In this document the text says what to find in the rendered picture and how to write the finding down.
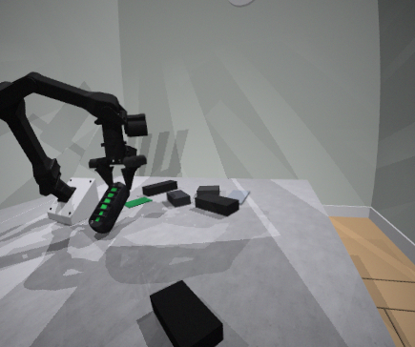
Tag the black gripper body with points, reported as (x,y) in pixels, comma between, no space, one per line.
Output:
(114,150)

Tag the dark grey switch panel with green rocker switches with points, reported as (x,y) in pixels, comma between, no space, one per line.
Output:
(109,207)

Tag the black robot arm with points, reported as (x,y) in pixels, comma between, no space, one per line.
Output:
(104,106)

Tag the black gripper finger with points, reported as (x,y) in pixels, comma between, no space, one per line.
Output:
(128,175)
(106,174)

